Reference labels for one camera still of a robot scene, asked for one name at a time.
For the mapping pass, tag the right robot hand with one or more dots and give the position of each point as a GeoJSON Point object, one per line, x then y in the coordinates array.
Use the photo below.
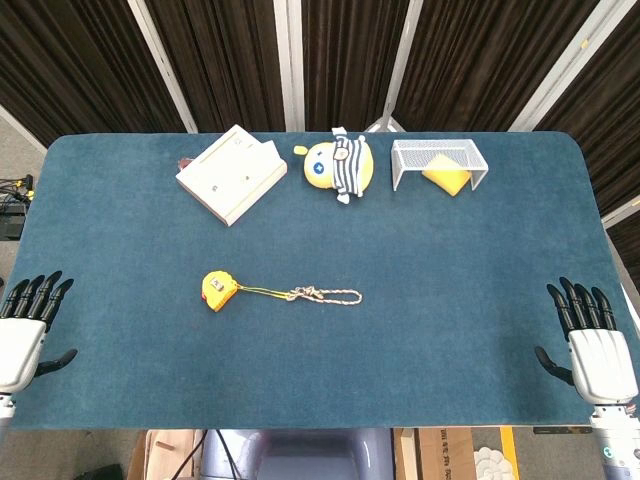
{"type": "Point", "coordinates": [597, 357]}

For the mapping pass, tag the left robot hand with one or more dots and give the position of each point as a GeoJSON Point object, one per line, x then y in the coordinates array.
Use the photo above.
{"type": "Point", "coordinates": [17, 345]}

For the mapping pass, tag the yellow tape measure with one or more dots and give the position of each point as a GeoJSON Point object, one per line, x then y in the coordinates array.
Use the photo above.
{"type": "Point", "coordinates": [218, 291]}

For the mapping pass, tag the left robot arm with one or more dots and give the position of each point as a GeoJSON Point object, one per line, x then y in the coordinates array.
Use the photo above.
{"type": "Point", "coordinates": [4, 412]}

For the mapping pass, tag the white flower shaped object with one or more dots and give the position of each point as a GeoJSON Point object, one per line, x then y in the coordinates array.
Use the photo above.
{"type": "Point", "coordinates": [492, 465]}

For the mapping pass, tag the wooden board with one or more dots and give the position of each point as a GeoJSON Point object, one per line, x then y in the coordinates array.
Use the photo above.
{"type": "Point", "coordinates": [165, 452]}

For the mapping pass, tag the cardboard box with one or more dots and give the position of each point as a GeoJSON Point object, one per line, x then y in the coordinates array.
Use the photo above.
{"type": "Point", "coordinates": [440, 454]}

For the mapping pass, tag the yellow sponge block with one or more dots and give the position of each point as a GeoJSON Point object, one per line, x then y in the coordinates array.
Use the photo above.
{"type": "Point", "coordinates": [447, 177]}

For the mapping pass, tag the small dark red object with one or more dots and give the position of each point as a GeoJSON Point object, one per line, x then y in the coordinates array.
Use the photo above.
{"type": "Point", "coordinates": [185, 162]}

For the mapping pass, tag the white box book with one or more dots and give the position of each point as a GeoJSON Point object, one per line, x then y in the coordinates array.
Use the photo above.
{"type": "Point", "coordinates": [231, 172]}

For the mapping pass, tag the blue table mat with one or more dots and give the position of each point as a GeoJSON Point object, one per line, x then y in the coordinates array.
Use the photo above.
{"type": "Point", "coordinates": [320, 320]}

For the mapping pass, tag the robot torso base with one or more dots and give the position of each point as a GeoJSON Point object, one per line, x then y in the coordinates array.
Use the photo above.
{"type": "Point", "coordinates": [300, 455]}

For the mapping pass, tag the white tripod stand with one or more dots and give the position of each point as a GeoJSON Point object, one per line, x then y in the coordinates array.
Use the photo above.
{"type": "Point", "coordinates": [385, 120]}

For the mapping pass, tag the yellow striped plush toy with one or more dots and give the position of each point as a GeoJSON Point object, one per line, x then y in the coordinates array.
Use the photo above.
{"type": "Point", "coordinates": [340, 165]}

